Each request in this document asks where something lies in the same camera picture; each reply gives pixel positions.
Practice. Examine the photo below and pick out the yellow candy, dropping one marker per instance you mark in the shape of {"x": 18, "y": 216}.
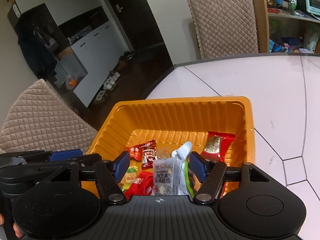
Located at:
{"x": 129, "y": 177}

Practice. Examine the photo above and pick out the silver green snack pouch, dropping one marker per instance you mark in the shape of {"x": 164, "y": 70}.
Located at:
{"x": 186, "y": 178}

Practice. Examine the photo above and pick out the quilted beige chair back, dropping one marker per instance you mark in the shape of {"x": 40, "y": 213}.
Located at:
{"x": 224, "y": 27}

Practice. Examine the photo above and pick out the wooden shelf unit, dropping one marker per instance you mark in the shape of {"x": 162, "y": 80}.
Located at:
{"x": 290, "y": 25}

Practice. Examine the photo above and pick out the white cabinet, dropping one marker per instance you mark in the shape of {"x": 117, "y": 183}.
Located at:
{"x": 74, "y": 44}

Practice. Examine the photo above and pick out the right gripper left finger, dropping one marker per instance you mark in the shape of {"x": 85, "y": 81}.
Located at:
{"x": 109, "y": 174}

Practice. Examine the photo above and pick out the orange plastic tray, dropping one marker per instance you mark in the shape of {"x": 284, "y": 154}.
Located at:
{"x": 172, "y": 122}

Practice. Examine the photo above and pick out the grey clear snack packet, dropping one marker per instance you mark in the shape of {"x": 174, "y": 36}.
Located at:
{"x": 163, "y": 177}

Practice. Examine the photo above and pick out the large red candy packet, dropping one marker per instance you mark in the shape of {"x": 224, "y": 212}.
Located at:
{"x": 142, "y": 186}

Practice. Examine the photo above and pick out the clear brown candy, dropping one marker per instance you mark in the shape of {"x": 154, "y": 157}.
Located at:
{"x": 164, "y": 154}

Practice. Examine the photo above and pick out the dark red foil candy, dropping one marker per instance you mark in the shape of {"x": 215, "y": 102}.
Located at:
{"x": 148, "y": 157}

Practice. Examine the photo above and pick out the red gold date packet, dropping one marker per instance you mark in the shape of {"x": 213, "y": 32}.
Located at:
{"x": 217, "y": 146}

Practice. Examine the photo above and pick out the quilted beige chair near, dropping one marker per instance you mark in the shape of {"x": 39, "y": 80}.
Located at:
{"x": 40, "y": 120}

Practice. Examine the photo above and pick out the quilted beige chair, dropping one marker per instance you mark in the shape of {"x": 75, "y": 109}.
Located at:
{"x": 40, "y": 120}
{"x": 224, "y": 27}

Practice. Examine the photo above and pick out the person left hand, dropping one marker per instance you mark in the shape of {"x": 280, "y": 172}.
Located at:
{"x": 15, "y": 227}

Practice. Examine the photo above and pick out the small red candy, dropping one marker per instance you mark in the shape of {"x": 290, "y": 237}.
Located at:
{"x": 136, "y": 151}

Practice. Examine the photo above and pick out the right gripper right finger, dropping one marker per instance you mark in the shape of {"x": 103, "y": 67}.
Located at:
{"x": 211, "y": 175}

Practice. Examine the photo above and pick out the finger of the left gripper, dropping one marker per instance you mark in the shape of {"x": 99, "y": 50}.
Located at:
{"x": 65, "y": 155}
{"x": 88, "y": 159}

